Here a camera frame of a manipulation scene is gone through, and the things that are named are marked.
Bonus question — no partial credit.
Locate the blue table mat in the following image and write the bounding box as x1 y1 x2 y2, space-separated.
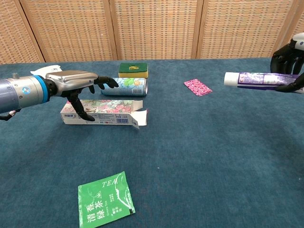
0 57 304 228

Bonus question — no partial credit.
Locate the bamboo folding screen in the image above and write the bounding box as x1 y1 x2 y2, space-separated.
0 0 304 65

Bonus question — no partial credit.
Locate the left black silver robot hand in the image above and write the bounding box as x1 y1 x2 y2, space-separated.
44 70 120 122

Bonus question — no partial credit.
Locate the green yellow sponge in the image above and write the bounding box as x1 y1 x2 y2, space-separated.
118 62 149 79

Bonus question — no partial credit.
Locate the small pink white packet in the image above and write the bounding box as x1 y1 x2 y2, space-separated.
183 78 213 97

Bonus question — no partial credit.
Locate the purple white toothpaste tube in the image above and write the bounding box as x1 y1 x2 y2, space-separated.
223 72 301 91

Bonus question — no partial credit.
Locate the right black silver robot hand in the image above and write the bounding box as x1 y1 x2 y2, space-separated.
270 32 304 94

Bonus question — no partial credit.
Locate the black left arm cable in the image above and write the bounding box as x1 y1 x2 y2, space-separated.
0 109 21 122

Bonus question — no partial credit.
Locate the light blue beverage can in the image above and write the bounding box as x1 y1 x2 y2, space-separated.
99 77 149 97

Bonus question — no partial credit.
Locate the floral long box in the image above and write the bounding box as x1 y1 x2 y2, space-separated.
59 99 149 130

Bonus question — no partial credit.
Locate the green tea sachet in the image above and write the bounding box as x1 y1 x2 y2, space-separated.
77 171 136 228

